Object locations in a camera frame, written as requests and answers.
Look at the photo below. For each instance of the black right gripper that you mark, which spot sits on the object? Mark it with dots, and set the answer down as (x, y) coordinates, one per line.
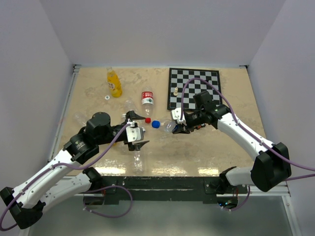
(181, 129)

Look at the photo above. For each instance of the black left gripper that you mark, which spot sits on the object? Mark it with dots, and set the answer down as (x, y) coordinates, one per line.
(132, 116)

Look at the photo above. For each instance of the blue cap Pepsi bottle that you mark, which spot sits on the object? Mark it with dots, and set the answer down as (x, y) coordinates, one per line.
(164, 125)

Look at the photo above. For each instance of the yellow tea bottle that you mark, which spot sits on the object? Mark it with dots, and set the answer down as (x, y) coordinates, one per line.
(114, 83)

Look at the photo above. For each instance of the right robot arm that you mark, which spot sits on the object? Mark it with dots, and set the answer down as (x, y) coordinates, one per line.
(270, 165)

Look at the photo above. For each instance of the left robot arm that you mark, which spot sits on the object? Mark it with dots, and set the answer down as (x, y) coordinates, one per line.
(67, 173)

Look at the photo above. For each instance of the clear crushed bottle middle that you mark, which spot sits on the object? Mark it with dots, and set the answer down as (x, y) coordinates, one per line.
(129, 105)

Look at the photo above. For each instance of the red label clear bottle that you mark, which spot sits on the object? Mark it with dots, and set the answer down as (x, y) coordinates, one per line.
(147, 101)

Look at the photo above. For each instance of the long clear crushed bottle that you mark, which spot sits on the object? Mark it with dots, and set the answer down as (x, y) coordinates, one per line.
(138, 162)

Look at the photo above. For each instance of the clear bottle far left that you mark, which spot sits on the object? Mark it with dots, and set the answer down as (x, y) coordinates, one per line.
(80, 118)

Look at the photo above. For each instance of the cartoon fridge magnet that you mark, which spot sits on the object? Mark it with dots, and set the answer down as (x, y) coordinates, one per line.
(200, 126)

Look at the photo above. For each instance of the white chess piece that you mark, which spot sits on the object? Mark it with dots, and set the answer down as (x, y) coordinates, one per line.
(175, 91)

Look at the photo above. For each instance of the black white chessboard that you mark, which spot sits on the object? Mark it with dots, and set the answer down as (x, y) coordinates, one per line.
(179, 76)

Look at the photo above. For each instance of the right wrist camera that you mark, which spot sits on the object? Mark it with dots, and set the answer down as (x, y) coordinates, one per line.
(178, 116)

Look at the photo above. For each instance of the black base frame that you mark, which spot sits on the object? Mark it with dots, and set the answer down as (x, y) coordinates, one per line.
(190, 189)

